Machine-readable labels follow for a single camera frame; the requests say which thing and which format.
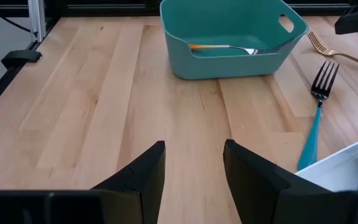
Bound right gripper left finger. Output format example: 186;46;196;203
91;141;167;224

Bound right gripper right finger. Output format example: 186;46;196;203
223;139;332;224

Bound gold fork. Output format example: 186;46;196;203
307;30;358;73

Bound white plastic bin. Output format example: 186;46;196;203
294;132;358;192

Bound teal plastic bin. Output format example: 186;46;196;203
159;0;310;81

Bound orange-handled silver fork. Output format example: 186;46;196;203
188;39;293;57

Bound silver aluminium extrusion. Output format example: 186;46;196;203
27;0;47;44

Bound black frame clamp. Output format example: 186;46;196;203
0;49;43;70

